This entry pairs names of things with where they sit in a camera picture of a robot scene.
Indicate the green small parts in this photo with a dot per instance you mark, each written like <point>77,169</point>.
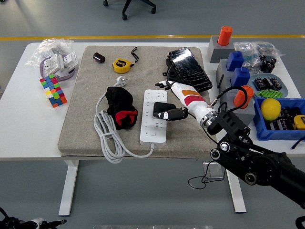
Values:
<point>270,93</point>

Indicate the blue plastic bin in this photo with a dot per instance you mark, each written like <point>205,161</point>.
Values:
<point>274,134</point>

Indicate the white power strip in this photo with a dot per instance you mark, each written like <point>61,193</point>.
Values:
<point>153,128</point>

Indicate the white wall socket panel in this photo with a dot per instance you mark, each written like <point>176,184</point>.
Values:
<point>53,64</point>
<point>70,60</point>

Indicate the colourful puzzle cube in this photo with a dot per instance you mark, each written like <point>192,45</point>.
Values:
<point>53,91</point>

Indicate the yellow tape measure in bin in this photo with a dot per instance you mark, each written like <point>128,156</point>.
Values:
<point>300,122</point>

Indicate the black capacitors in bin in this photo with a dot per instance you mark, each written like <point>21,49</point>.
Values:
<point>284,119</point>

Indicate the dark brown cylinder capacitor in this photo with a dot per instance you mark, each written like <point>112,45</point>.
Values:
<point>99,58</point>

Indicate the yellow lemon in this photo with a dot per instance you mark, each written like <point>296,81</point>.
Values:
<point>270,108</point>

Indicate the clear bag of white parts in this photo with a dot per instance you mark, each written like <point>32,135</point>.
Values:
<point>47,48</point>

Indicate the grey-brown mat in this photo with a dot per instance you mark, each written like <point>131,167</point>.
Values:
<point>147,71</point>

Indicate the loose black capacitors pile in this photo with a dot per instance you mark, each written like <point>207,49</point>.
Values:
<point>268,64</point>

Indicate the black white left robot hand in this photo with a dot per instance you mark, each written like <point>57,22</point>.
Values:
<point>38,223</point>

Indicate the black plug adapter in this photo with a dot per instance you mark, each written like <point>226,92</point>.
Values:
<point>162,107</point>

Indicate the black capacitors on plate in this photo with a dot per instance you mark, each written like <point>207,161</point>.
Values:
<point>268,83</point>

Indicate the black robot body piece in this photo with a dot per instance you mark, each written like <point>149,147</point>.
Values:
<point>300,223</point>

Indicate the orange cylinder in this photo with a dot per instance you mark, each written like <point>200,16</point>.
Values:
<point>225,35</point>
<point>245,95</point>

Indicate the blue block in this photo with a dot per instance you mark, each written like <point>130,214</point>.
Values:
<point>235,60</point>
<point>241,76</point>

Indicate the clear bag of small components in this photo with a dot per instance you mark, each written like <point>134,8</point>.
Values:
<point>249,52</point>

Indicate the black phone stand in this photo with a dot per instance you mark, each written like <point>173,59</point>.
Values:
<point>171,71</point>

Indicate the blue-grey plate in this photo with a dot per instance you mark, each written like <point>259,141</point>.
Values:
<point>284,89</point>

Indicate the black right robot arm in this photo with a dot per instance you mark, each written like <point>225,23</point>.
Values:
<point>262,164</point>

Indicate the black and red cloth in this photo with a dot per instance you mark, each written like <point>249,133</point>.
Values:
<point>119,100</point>

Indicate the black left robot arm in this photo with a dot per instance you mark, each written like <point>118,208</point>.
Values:
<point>9,223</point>

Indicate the black office chair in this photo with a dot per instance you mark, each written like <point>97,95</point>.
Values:
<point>128,4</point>

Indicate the grey block with slots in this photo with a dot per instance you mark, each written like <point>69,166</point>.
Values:
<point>222,70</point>

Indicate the silver floor socket plate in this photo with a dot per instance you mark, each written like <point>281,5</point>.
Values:
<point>214,170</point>

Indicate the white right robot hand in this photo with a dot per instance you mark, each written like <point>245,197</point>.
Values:
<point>193,101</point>

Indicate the white table leg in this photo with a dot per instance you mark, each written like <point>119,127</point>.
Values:
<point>237,193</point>
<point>69,188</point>

